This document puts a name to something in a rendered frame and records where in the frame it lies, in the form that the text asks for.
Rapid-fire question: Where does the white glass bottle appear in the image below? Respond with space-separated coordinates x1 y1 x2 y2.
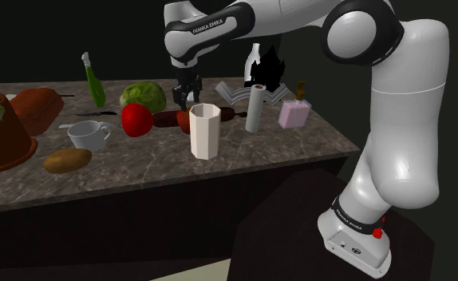
243 42 263 88

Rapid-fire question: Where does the dark red rolling pin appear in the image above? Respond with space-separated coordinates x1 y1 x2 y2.
152 106 249 129

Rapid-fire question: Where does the small red fruit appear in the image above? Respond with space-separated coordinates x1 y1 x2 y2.
176 109 192 136

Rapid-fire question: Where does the grey zigzag rack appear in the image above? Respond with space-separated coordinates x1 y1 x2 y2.
215 81 290 107

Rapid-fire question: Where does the white cup with handle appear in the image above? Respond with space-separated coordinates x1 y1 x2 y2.
66 120 112 152

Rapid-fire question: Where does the dark robot stand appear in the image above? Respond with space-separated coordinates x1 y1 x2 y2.
227 168 436 281

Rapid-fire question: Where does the pink square perfume bottle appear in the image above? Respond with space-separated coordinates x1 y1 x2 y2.
277 81 313 130

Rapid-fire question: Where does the white octagonal tumbler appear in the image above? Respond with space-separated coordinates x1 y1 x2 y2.
188 102 222 161

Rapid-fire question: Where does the white paper towel roll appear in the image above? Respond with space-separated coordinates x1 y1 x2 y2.
245 84 267 134

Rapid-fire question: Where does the red apple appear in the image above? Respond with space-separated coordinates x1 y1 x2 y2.
120 103 155 138

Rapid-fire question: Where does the green lettuce head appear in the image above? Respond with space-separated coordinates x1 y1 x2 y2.
119 81 168 115

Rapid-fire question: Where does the black knife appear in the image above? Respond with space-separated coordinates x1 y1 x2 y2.
74 111 119 118

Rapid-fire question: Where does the plant in terracotta pot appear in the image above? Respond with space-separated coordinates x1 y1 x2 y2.
0 34 38 175

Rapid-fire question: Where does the brown bread loaf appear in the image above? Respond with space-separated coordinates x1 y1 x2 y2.
10 87 65 137

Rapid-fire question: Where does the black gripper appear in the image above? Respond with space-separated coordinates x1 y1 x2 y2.
174 66 203 113

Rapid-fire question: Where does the brown potato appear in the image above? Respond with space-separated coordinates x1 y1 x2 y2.
42 148 93 175

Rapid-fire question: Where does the green bottle with white top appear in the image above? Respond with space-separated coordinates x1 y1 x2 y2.
81 52 107 109

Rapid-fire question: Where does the black jagged object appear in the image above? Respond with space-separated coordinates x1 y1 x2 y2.
249 46 286 97

